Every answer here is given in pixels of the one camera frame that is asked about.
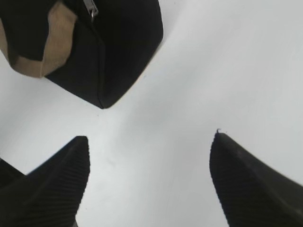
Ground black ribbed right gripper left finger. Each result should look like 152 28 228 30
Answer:
0 136 90 227

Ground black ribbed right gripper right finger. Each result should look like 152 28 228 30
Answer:
209 131 303 227

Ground black canvas bag tan handles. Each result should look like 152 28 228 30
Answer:
0 0 163 109

